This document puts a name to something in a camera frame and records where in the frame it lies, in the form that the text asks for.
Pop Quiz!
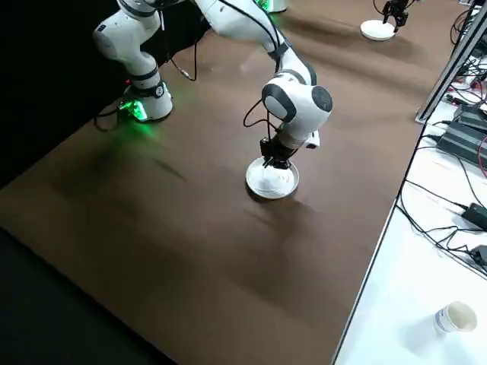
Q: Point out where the aluminium camera mount post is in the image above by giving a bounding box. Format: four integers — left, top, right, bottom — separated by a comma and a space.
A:
414, 0, 487, 125

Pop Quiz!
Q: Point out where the white round plate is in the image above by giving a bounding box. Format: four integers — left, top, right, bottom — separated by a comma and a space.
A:
359, 19, 397, 42
244, 155, 300, 201

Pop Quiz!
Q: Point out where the white paper cup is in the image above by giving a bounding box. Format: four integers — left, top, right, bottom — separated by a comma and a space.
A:
432, 300, 479, 338

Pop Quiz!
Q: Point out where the red cable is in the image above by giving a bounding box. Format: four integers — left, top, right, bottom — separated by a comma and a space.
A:
476, 135, 487, 173

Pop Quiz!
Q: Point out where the black cable with silver plug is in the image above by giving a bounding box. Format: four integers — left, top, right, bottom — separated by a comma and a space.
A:
161, 11, 199, 81

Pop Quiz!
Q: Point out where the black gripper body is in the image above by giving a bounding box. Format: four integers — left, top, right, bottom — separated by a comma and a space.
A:
259, 135, 298, 165
383, 0, 407, 15

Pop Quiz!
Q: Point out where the large black power supply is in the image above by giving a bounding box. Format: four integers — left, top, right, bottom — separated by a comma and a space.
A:
437, 113, 487, 168

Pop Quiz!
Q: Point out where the black base cable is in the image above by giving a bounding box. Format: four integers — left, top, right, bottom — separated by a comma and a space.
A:
94, 107, 129, 132

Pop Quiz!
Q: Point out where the black power supply box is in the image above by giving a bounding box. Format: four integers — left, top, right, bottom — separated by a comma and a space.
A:
450, 103, 487, 132

